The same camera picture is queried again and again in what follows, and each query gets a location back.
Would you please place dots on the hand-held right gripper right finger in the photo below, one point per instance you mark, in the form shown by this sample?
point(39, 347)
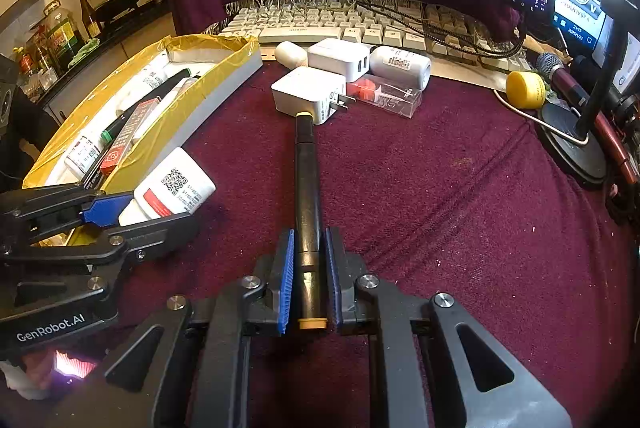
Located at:
point(334, 283)

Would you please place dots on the clear plastic box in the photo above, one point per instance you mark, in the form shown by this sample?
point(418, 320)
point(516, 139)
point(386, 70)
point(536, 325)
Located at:
point(395, 101)

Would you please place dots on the green cloth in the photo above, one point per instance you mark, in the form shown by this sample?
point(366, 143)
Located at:
point(85, 48)

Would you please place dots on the glass jars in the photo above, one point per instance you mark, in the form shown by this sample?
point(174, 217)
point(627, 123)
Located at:
point(35, 58)

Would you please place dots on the black marker with yellow cap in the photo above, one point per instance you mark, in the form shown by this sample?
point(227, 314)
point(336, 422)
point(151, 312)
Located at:
point(306, 188)

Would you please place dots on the white bottle with red label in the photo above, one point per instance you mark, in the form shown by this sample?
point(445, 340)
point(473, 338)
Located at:
point(170, 188)

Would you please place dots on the black desk stand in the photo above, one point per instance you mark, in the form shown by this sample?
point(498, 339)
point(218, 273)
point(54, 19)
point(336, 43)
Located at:
point(575, 148)

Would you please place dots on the dark sauce bottle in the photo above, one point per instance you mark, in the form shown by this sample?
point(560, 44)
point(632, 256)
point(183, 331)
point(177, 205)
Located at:
point(89, 21)

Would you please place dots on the white bottle with text label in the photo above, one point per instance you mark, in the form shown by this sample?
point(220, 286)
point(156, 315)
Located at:
point(400, 66)

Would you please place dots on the maroon handheld microphone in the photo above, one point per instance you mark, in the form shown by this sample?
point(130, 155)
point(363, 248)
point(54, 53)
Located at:
point(565, 81)

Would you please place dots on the red and grey box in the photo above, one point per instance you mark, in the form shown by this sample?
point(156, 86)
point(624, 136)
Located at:
point(130, 131)

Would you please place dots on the black kitchen counter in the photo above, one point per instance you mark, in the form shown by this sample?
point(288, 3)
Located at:
point(150, 8)

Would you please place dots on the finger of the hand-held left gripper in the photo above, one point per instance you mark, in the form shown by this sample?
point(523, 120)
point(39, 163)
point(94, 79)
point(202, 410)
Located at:
point(160, 228)
point(102, 210)

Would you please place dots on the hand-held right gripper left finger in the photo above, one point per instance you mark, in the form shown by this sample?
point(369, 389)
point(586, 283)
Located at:
point(286, 283)

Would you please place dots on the beige computer keyboard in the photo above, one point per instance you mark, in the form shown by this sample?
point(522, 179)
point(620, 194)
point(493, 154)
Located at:
point(310, 33)

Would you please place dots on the yellow round jar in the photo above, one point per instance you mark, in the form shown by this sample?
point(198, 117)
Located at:
point(525, 89)

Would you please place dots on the white charger with prongs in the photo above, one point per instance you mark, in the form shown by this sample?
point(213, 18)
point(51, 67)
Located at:
point(302, 93)

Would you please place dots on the black marker with green bands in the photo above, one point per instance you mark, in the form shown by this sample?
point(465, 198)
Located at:
point(150, 101)

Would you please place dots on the yellow taped tray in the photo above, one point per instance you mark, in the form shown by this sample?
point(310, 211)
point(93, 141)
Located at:
point(225, 88)

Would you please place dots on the white bottle with green label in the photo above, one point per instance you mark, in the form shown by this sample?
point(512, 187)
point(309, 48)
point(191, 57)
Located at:
point(82, 156)

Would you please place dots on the white charger with ports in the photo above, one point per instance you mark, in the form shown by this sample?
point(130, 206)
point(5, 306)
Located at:
point(332, 56)

